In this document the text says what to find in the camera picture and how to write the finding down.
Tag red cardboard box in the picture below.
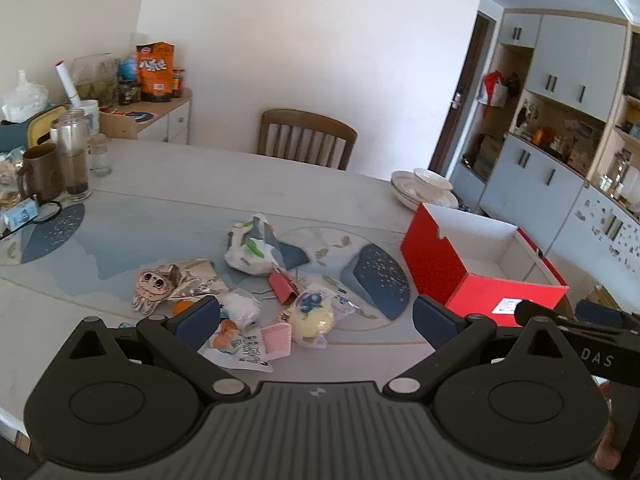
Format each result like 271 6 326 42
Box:
399 202 571 328

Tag person's right hand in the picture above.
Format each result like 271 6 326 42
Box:
595 380 623 473

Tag white snack packet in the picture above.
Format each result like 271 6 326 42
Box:
200 317 275 373

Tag pink comb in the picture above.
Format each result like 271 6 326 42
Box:
255 323 293 363

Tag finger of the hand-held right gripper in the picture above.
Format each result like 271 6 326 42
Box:
514 299 640 333

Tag brown mug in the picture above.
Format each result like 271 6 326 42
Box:
16 142 65 202

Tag orange snack bag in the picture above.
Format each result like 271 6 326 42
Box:
136 42 176 103

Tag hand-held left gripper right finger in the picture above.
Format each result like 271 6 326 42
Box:
382 295 583 403

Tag beige cartoon plush toy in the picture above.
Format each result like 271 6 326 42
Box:
131 262 182 317

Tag white bowl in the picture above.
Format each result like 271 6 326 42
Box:
413 167 453 193

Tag dark glass jar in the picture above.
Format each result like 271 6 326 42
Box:
117 80 142 106

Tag grey wooden wall cabinet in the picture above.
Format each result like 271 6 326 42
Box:
447 7 640 311

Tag red binder clip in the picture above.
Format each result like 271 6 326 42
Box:
252 269 301 307

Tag small glass jar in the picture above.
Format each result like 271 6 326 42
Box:
89 133 112 177

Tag white paper roll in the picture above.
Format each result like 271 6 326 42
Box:
54 60 81 108

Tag brown cardboard box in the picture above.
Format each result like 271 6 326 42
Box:
99 110 138 140

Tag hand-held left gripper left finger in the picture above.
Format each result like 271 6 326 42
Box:
67 295 252 404

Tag white printed plastic bag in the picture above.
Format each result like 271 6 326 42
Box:
224 214 311 277

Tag white plate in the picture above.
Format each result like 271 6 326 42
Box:
392 187 460 212

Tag red white hanging bag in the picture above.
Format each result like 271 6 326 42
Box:
480 72 510 107

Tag yellow chair back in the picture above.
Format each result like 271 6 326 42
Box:
26 105 68 150

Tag white crumpled tissue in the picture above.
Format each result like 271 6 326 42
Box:
220 292 261 331

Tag small blue white box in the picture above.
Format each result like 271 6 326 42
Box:
0 200 40 233

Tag white marble desktop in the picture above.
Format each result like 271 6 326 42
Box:
0 137 576 461

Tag silver foil packet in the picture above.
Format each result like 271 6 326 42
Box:
170 258 231 302

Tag black eyeglasses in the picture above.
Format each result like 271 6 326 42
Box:
30 200 64 224

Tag brown door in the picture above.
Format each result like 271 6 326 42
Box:
429 12 498 177

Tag white sideboard cabinet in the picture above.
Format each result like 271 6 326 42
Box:
100 87 192 145

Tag blue patterned table mat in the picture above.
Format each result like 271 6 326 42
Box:
0 191 441 348

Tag yellow bread packet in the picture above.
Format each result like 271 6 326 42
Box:
276 282 366 350

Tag white crumpled plastic bag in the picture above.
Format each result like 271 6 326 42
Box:
0 70 51 123

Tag clear plastic container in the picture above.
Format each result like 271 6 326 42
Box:
72 53 119 101

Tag tall glass bottle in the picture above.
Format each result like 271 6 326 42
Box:
56 107 92 201

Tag wooden chair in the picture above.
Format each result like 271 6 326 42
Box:
256 108 358 171

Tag stack of white plates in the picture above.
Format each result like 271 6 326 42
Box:
390 170 457 206

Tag white cup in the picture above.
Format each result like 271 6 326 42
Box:
75 100 100 136

